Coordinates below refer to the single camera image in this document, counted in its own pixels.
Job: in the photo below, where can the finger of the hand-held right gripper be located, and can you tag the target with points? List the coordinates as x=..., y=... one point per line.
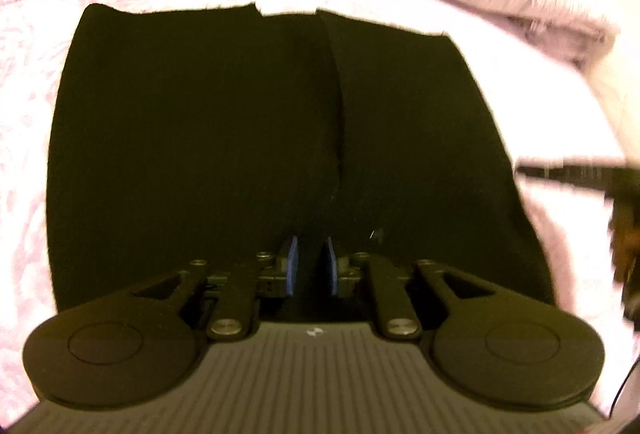
x=560, y=175

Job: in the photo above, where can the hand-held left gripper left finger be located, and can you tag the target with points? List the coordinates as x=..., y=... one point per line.
x=292, y=266

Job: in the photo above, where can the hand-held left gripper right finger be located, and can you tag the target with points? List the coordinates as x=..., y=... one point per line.
x=331, y=266

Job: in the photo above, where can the black knit garment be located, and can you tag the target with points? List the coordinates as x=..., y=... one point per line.
x=200, y=139

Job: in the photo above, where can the pink floral blanket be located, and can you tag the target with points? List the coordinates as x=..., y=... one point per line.
x=25, y=114

